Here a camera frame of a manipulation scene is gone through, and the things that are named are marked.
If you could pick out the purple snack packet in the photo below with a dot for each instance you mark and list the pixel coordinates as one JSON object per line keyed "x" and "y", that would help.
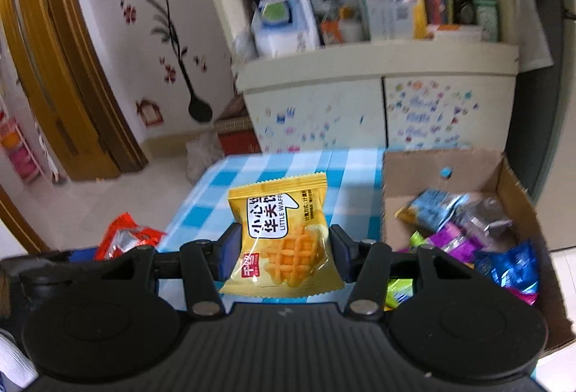
{"x": 454, "y": 241}

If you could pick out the olive yellow snack packet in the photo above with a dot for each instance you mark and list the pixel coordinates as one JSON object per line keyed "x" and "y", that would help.
{"x": 405, "y": 214}

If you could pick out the red brown cardboard box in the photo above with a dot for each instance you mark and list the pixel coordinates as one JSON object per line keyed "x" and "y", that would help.
{"x": 236, "y": 135}

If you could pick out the pink storage rack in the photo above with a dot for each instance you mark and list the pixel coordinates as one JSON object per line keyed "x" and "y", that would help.
{"x": 20, "y": 149}

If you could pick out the blue white checked tablecloth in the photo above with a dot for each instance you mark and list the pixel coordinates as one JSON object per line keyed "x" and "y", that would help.
{"x": 211, "y": 203}

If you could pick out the green snack packet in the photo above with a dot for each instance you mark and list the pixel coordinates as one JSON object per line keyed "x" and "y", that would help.
{"x": 398, "y": 290}

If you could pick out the light blue snack packet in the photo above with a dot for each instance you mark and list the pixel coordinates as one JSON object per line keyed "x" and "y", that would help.
{"x": 438, "y": 205}

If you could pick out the dark blue snack packet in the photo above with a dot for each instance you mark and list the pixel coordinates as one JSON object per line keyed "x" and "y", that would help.
{"x": 508, "y": 268}

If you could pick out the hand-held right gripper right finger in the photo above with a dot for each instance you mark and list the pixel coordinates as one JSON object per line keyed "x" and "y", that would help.
{"x": 344, "y": 254}

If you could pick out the cream cabinet with stickers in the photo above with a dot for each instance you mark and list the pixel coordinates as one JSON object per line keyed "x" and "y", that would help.
{"x": 315, "y": 113}

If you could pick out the orange small packet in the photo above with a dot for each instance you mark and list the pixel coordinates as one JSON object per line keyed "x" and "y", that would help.
{"x": 330, "y": 33}

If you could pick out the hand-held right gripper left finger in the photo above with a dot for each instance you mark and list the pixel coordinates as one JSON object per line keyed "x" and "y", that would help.
{"x": 229, "y": 254}

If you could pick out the red snack packet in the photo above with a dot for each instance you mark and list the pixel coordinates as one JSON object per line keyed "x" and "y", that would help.
{"x": 130, "y": 234}

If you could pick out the wooden door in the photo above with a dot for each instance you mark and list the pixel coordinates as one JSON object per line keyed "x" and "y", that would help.
{"x": 67, "y": 81}

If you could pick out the pink snack packet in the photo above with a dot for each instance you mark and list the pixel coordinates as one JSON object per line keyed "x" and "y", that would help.
{"x": 524, "y": 296}

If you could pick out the person's left forearm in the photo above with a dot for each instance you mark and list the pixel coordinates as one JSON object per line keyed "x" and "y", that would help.
{"x": 15, "y": 358}

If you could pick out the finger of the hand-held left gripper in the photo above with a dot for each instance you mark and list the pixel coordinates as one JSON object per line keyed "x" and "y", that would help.
{"x": 76, "y": 263}

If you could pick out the red house wall sticker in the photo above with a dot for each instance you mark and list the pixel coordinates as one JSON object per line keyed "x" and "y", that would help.
{"x": 149, "y": 112}

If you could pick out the yellow waffle snack packet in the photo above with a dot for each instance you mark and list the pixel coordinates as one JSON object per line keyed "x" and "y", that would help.
{"x": 279, "y": 239}

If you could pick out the white blue paper package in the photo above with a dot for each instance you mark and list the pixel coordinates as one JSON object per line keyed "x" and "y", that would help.
{"x": 285, "y": 27}

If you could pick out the clear plastic bag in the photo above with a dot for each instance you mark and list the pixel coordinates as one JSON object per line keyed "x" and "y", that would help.
{"x": 204, "y": 160}

